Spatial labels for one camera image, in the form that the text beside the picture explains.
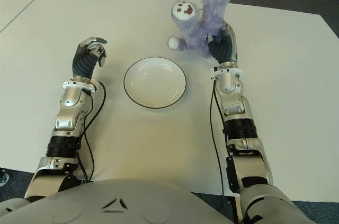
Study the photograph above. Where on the left robot hand black silver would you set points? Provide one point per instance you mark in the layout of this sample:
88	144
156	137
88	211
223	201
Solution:
83	63

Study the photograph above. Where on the right robot hand black silver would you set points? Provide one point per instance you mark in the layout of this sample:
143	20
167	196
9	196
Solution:
225	49

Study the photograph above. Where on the purple plush bunny doll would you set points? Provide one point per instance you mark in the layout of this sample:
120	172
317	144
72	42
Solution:
201	22

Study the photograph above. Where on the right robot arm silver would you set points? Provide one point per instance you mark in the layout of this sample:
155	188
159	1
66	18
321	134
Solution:
233	102

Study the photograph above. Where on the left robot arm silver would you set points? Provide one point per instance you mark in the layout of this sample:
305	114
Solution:
71	107

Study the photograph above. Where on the white plate black rim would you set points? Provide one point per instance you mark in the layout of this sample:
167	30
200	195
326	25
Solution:
155	83

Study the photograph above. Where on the grey robot torso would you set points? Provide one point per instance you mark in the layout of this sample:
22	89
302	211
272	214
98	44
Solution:
119	205

